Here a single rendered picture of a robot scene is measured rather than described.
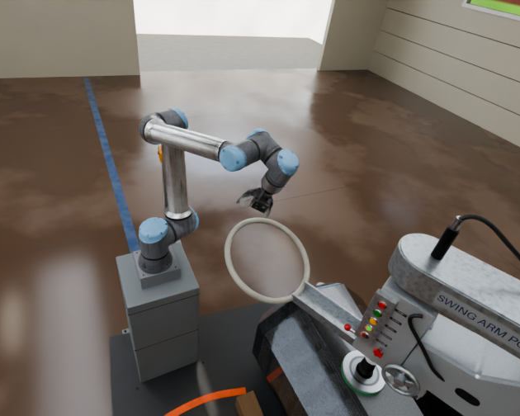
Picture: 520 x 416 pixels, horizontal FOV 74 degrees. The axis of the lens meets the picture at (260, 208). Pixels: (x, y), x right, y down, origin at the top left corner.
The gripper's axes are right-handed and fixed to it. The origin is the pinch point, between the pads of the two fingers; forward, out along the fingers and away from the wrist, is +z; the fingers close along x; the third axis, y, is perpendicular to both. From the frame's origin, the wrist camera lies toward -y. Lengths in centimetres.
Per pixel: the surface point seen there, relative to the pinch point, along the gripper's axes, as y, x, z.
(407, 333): 38, 67, -17
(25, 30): -407, -390, 306
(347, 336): 31, 64, 17
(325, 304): 14, 57, 26
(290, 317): 9, 56, 63
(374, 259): -120, 169, 128
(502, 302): 35, 74, -51
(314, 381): 42, 72, 55
